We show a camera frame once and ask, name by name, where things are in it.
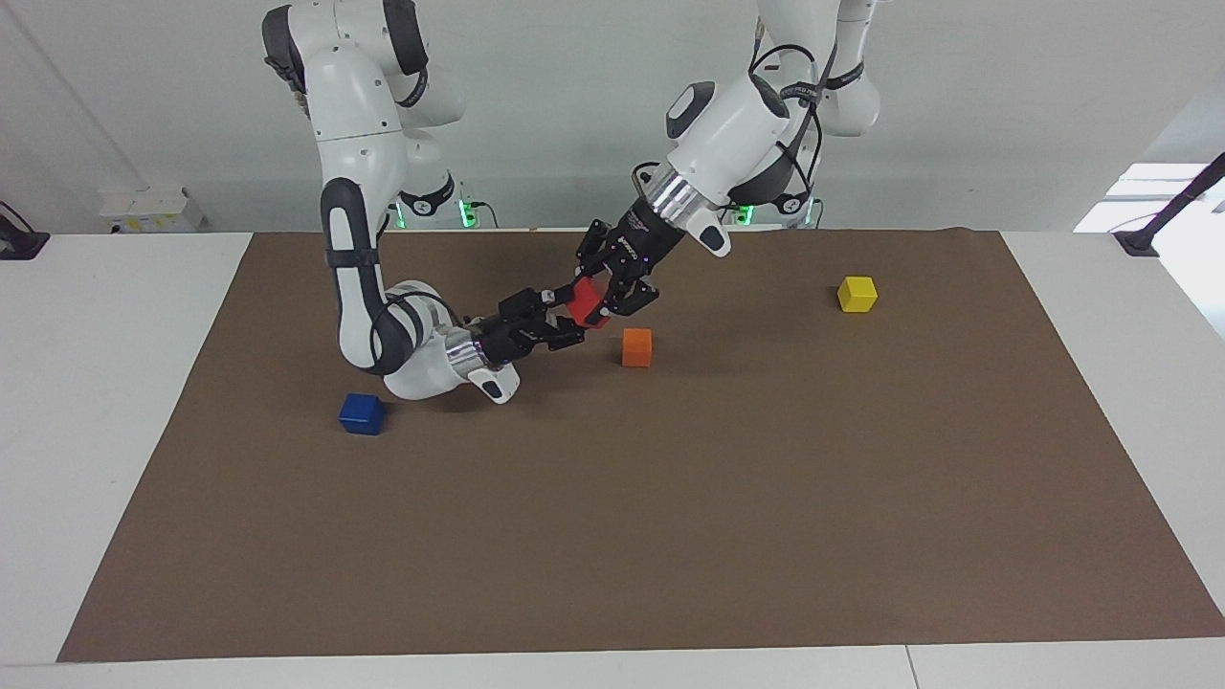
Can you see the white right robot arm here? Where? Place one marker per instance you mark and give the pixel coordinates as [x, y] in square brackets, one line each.
[359, 115]

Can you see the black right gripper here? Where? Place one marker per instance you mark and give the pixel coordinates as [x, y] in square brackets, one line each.
[512, 335]

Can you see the blue wooden block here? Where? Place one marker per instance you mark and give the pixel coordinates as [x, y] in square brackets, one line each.
[362, 414]

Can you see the red wooden block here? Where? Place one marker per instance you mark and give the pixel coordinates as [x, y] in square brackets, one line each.
[584, 304]

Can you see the black clamp mount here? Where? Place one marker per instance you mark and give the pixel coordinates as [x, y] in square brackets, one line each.
[19, 244]

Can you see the yellow wooden block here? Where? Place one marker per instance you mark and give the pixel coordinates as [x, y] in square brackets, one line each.
[857, 295]

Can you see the brown table mat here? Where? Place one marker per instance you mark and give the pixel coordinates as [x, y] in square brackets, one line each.
[612, 526]

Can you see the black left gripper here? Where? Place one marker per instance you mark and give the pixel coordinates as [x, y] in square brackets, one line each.
[636, 249]

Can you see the white power box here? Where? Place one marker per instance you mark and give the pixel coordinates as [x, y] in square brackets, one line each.
[153, 211]

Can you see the orange wooden block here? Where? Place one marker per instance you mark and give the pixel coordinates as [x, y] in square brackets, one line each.
[636, 347]

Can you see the black angled stand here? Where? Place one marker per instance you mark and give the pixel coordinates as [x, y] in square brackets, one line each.
[1139, 239]

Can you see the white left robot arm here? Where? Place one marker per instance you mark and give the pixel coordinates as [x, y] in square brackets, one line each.
[737, 124]

